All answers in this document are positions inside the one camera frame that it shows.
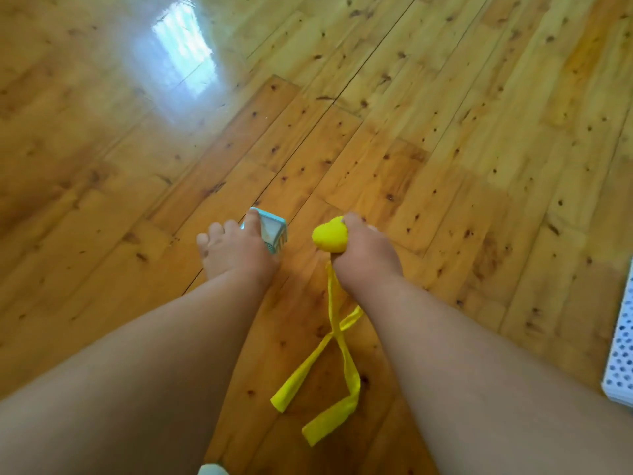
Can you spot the person's left hand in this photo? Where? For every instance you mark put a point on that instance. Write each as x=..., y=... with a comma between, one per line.
x=237, y=257

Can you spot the person's right hand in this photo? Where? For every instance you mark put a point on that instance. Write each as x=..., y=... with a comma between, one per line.
x=366, y=264

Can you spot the person's right fingers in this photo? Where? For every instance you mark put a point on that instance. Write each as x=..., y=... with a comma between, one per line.
x=357, y=223

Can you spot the person's left little finger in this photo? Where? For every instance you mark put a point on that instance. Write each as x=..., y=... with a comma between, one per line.
x=202, y=241

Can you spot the person's left middle finger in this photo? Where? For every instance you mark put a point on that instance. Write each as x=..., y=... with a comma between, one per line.
x=231, y=228

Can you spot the small teal-edged carton box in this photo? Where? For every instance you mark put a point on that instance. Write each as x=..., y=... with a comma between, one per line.
x=275, y=233

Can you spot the person's right forearm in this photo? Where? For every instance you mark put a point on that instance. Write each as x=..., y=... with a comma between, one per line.
x=474, y=385

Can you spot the person's left forearm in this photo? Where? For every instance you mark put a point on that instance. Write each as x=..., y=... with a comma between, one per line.
x=148, y=370

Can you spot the white object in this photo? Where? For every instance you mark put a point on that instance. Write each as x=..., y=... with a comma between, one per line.
x=213, y=470

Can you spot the white perforated plastic basket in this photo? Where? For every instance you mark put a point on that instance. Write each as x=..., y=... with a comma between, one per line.
x=621, y=356

